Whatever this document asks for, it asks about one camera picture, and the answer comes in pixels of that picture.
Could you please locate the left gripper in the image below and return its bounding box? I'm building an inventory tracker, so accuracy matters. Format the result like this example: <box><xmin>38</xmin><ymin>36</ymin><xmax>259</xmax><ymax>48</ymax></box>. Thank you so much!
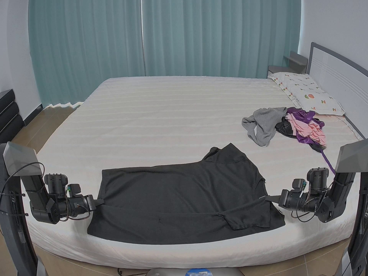
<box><xmin>74</xmin><ymin>194</ymin><xmax>98</xmax><ymax>214</ymax></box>

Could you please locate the black T-shirt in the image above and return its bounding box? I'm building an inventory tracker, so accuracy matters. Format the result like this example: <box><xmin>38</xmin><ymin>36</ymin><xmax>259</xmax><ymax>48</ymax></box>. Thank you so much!
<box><xmin>87</xmin><ymin>143</ymin><xmax>286</xmax><ymax>245</ymax></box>

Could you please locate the white printed pillow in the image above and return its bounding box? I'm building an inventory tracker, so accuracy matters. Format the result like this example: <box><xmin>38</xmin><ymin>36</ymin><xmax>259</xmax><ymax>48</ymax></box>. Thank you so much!
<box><xmin>267</xmin><ymin>71</ymin><xmax>345</xmax><ymax>116</ymax></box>

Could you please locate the pile of clothes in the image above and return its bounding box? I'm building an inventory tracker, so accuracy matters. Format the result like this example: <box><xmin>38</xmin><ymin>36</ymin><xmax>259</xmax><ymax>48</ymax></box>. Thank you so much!
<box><xmin>275</xmin><ymin>107</ymin><xmax>337</xmax><ymax>175</ymax></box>

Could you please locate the blue-green curtain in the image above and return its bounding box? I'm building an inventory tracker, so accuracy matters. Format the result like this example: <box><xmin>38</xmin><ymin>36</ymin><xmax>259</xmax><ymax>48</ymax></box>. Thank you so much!
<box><xmin>28</xmin><ymin>0</ymin><xmax>145</xmax><ymax>108</ymax></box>
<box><xmin>142</xmin><ymin>0</ymin><xmax>301</xmax><ymax>78</ymax></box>

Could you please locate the grey bedside table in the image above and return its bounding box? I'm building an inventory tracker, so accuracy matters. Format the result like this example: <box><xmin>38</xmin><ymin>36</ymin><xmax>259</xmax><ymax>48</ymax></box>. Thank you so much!
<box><xmin>267</xmin><ymin>51</ymin><xmax>308</xmax><ymax>75</ymax></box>

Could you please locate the grey garment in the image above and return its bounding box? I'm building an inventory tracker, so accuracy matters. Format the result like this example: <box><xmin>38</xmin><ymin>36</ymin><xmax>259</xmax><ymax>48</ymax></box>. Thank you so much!
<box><xmin>241</xmin><ymin>107</ymin><xmax>288</xmax><ymax>147</ymax></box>

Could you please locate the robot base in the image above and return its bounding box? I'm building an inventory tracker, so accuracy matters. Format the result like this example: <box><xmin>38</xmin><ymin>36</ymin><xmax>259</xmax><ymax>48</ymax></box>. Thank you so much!
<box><xmin>148</xmin><ymin>267</ymin><xmax>239</xmax><ymax>276</ymax></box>

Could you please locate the black chest of drawers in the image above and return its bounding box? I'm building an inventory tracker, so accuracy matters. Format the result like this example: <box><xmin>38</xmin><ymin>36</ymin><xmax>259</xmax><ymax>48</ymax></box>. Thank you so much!
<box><xmin>0</xmin><ymin>89</ymin><xmax>24</xmax><ymax>143</ymax></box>

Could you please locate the bed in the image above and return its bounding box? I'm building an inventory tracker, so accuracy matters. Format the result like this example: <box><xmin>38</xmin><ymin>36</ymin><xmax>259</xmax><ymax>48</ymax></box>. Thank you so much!
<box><xmin>27</xmin><ymin>41</ymin><xmax>368</xmax><ymax>269</ymax></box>

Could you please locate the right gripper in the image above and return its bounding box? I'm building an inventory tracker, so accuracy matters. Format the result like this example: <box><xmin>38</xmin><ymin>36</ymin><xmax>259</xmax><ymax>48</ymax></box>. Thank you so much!
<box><xmin>278</xmin><ymin>189</ymin><xmax>304</xmax><ymax>211</ymax></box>

